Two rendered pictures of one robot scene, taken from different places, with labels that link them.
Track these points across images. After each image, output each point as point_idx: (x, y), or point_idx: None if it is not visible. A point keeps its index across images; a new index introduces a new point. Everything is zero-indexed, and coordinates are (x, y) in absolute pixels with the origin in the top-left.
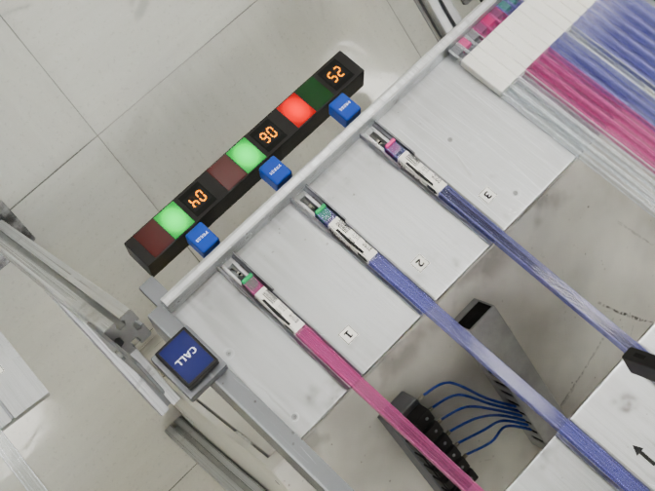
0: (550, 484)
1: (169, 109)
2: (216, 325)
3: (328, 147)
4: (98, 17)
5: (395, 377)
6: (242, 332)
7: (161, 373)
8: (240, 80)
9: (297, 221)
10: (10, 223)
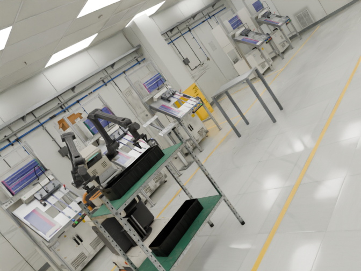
0: (129, 138)
1: (166, 189)
2: None
3: (144, 150)
4: (173, 187)
5: None
6: None
7: (162, 170)
8: (160, 195)
9: (146, 148)
10: (179, 176)
